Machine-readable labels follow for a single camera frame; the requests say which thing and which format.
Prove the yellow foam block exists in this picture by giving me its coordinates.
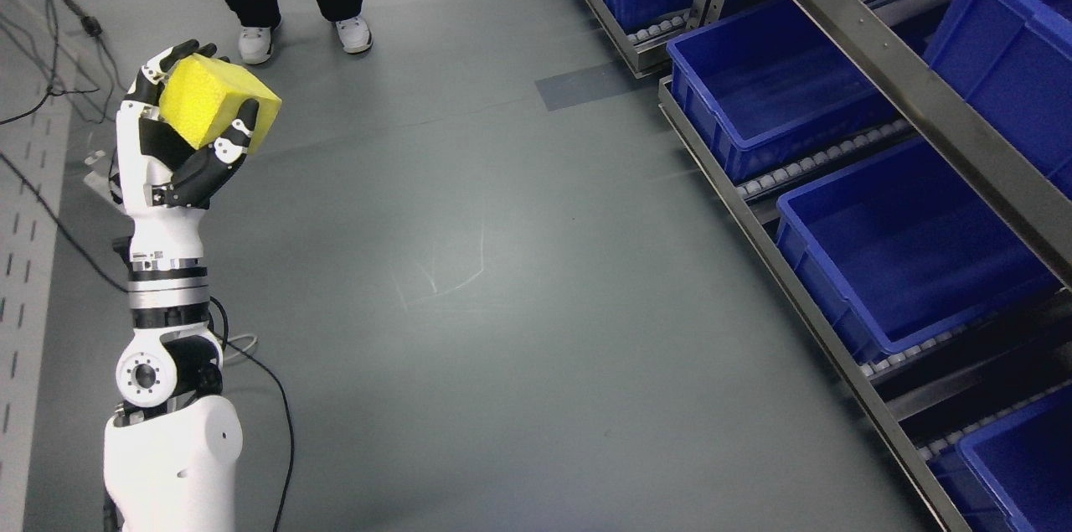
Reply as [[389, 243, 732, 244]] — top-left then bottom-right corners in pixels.
[[158, 54, 282, 153]]

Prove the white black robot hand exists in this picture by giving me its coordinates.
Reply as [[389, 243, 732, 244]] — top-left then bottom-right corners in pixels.
[[111, 39, 258, 271]]

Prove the black floor cable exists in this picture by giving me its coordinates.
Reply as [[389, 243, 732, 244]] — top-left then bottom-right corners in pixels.
[[0, 0, 296, 532]]

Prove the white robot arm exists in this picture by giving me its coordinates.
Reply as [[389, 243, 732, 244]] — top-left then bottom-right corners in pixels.
[[103, 246, 244, 531]]

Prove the white shoe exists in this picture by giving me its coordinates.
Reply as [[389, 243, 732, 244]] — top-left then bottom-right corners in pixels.
[[238, 27, 276, 65], [334, 14, 373, 54]]

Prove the white left shoe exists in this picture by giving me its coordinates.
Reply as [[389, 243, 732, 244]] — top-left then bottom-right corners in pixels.
[[238, 27, 276, 65]]

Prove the white right shoe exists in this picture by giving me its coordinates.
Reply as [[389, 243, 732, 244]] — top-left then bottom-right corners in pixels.
[[334, 14, 373, 54]]

